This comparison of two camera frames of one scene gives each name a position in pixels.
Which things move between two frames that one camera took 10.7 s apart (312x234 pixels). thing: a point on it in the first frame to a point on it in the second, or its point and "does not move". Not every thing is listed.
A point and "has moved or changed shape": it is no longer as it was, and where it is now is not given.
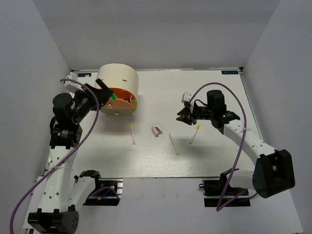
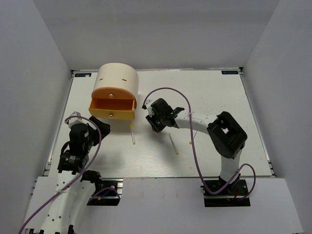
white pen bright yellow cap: [131, 127] does not move
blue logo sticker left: [84, 74] does not move
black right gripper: [186, 114] to [152, 120]
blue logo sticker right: [229, 72] does not move
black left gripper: [103, 95] to [104, 128]
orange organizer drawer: [125, 104] has moved or changed shape
